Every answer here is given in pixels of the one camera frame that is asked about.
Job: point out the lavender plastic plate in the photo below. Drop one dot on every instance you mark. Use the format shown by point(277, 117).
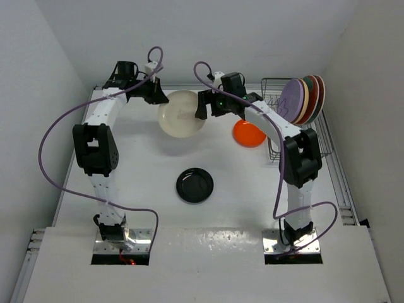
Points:
point(291, 100)

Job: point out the cream bear plate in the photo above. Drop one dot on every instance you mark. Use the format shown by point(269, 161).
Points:
point(177, 117)

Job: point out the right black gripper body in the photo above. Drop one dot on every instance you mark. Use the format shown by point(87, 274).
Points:
point(221, 103)

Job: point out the dark green plate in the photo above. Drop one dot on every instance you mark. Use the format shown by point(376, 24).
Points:
point(313, 89)

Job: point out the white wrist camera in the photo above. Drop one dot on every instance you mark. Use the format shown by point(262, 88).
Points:
point(152, 68)
point(217, 82)

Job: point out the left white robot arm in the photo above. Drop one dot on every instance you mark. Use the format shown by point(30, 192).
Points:
point(96, 150)

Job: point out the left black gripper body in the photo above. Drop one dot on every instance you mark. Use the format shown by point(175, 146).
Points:
point(143, 90)

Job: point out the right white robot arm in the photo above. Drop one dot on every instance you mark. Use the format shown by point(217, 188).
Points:
point(300, 159)

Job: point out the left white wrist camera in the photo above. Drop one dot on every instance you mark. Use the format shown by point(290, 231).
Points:
point(152, 68)

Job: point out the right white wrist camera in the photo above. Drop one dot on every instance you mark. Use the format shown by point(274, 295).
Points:
point(217, 82)

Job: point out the black plate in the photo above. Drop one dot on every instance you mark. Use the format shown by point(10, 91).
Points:
point(194, 185)

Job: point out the peach beige plate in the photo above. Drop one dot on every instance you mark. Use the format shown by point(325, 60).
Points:
point(305, 101)

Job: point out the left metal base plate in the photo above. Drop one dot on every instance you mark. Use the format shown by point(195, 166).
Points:
point(138, 242)

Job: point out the orange plate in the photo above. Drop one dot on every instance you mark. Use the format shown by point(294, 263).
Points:
point(247, 135)

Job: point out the red teal flower plate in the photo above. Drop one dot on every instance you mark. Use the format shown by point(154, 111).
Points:
point(320, 103)

